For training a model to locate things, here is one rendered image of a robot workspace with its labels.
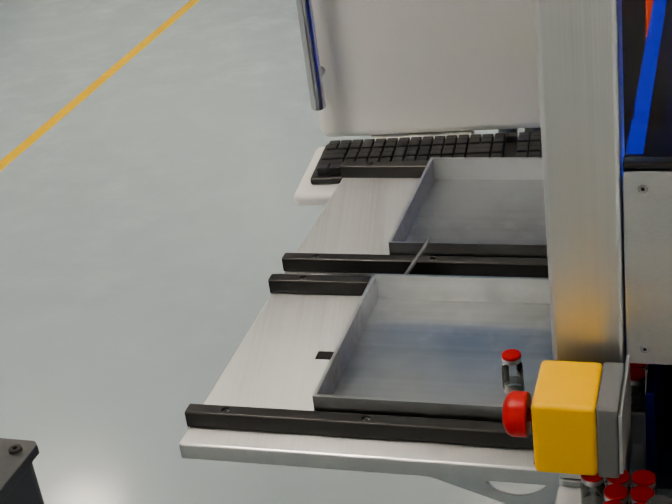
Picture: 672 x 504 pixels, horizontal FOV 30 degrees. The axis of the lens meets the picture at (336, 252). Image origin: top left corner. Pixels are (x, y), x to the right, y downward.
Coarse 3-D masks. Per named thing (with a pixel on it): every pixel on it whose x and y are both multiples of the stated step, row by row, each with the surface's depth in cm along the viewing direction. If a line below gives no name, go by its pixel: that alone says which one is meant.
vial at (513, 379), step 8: (504, 360) 130; (520, 360) 130; (504, 368) 131; (512, 368) 130; (520, 368) 130; (504, 376) 131; (512, 376) 130; (520, 376) 131; (504, 384) 132; (512, 384) 131; (520, 384) 131
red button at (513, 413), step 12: (516, 396) 109; (528, 396) 109; (504, 408) 109; (516, 408) 108; (528, 408) 109; (504, 420) 108; (516, 420) 108; (528, 420) 109; (516, 432) 108; (528, 432) 110
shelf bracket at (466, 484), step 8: (448, 480) 137; (456, 480) 137; (464, 480) 137; (472, 480) 136; (480, 480) 136; (464, 488) 137; (472, 488) 137; (480, 488) 136; (488, 488) 136; (496, 488) 136; (544, 488) 134; (552, 488) 134; (488, 496) 137; (496, 496) 136; (504, 496) 136; (512, 496) 136; (520, 496) 136; (528, 496) 135; (536, 496) 135; (544, 496) 135; (552, 496) 134
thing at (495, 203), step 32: (448, 160) 180; (480, 160) 178; (512, 160) 177; (416, 192) 171; (448, 192) 177; (480, 192) 176; (512, 192) 175; (416, 224) 170; (448, 224) 168; (480, 224) 167; (512, 224) 166; (544, 224) 165; (480, 256) 156; (512, 256) 155; (544, 256) 154
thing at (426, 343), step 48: (384, 288) 152; (432, 288) 150; (480, 288) 149; (528, 288) 147; (384, 336) 145; (432, 336) 144; (480, 336) 143; (528, 336) 141; (336, 384) 137; (384, 384) 137; (432, 384) 135; (480, 384) 134; (528, 384) 133
